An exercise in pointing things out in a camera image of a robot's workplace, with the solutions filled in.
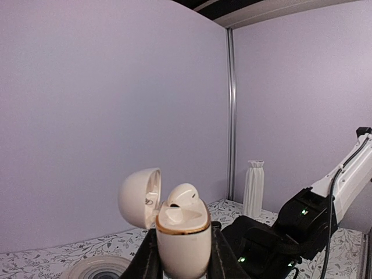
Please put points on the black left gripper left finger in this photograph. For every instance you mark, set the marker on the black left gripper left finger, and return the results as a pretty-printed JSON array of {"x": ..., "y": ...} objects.
[{"x": 146, "y": 263}]

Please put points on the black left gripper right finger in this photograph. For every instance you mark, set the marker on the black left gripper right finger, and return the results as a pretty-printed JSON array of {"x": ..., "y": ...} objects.
[{"x": 222, "y": 263}]

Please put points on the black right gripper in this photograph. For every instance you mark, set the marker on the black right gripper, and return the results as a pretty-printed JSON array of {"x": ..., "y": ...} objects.
[{"x": 261, "y": 250}]

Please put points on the white earbuds charging case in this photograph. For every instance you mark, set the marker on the white earbuds charging case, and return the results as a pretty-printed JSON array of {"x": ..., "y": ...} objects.
[{"x": 184, "y": 236}]

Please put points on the white wireless earbud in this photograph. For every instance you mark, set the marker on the white wireless earbud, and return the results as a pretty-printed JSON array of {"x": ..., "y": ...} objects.
[{"x": 184, "y": 196}]

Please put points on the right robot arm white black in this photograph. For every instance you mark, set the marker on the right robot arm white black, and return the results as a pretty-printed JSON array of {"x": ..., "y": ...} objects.
[{"x": 306, "y": 222}]

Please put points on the swirl patterned shallow plate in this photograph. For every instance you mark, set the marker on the swirl patterned shallow plate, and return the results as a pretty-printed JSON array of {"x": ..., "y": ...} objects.
[{"x": 105, "y": 266}]

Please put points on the white ribbed vase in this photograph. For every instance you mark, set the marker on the white ribbed vase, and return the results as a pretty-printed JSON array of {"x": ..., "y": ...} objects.
[{"x": 254, "y": 188}]

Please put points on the floral patterned table mat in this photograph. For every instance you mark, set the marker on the floral patterned table mat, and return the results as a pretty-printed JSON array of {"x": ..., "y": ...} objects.
[{"x": 343, "y": 262}]

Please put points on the right aluminium frame post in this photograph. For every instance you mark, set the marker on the right aluminium frame post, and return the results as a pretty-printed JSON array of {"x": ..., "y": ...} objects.
[{"x": 232, "y": 107}]

